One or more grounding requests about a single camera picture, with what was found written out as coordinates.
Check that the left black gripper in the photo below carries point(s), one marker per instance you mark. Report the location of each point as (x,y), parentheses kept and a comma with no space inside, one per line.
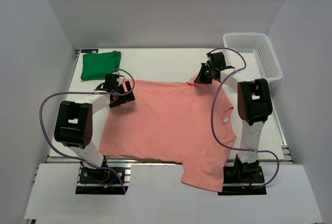
(126,98)

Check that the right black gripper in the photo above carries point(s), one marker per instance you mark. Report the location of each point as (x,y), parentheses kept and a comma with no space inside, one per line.
(201,78)

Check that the pink t-shirt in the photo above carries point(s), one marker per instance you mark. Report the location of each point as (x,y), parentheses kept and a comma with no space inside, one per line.
(171,121)

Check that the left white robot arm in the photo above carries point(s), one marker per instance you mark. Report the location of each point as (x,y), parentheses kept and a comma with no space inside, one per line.
(74,125)

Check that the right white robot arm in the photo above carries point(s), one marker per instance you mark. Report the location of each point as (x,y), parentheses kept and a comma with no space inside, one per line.
(253,103)

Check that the folded green t-shirt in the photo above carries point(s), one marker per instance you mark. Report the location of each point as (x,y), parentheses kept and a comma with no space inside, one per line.
(96,65)

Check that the white plastic basket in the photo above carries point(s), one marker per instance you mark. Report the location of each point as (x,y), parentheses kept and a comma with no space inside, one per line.
(257,51)

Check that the blue label sticker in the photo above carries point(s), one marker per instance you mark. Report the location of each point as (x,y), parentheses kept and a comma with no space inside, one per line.
(89,50)

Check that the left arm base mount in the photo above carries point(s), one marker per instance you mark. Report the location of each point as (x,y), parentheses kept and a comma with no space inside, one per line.
(103,182)

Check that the aluminium table edge rail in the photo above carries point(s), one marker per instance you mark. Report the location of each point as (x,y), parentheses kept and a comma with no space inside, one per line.
(128,160)

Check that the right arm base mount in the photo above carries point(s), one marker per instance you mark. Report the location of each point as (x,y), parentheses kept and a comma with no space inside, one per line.
(242,179)

